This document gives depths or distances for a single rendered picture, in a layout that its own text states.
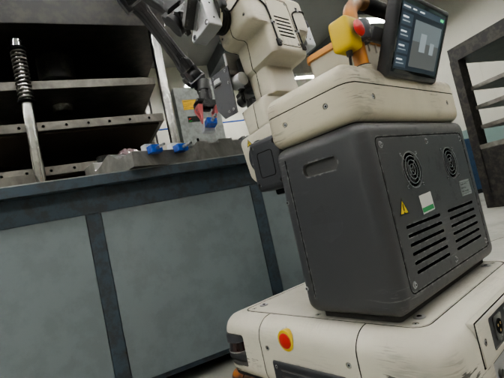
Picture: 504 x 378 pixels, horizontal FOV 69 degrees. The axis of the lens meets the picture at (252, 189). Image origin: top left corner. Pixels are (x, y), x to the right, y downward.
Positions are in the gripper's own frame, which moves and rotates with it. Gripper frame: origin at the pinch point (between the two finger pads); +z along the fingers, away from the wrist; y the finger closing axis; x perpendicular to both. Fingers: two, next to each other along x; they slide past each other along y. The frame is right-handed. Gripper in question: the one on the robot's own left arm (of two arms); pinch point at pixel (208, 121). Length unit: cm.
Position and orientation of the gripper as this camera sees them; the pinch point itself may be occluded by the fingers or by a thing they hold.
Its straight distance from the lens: 158.2
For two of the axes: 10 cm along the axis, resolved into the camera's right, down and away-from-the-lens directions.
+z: 1.4, 9.5, -2.6
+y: -9.2, 0.3, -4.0
